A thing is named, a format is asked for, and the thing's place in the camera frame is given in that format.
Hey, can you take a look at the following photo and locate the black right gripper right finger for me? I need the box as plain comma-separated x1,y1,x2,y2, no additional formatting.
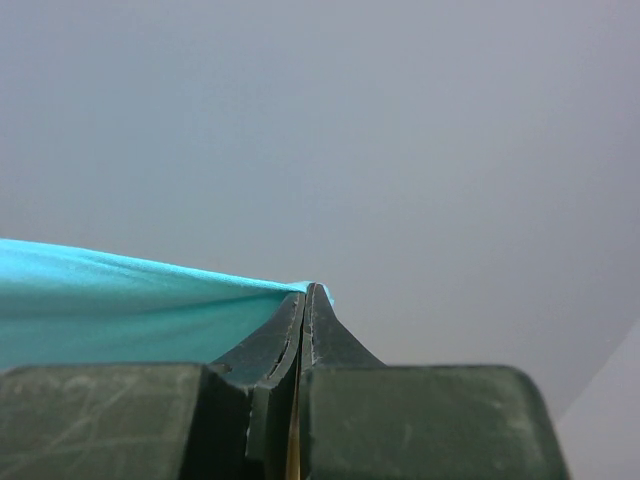
298,283,570,479

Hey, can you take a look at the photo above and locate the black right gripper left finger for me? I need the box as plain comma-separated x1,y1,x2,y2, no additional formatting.
1,294,305,479

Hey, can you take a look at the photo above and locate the turquoise t shirt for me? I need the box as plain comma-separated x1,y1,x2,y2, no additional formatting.
1,239,310,369

